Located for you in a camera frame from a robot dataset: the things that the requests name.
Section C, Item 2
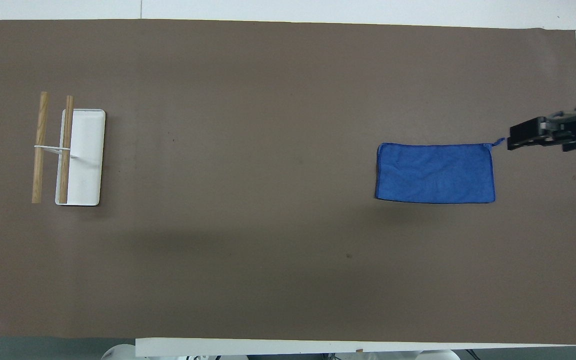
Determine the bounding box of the white rack with wooden bars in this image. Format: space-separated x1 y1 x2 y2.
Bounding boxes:
31 91 107 207

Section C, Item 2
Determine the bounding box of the blue towel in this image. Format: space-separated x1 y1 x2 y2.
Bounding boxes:
375 137 507 205

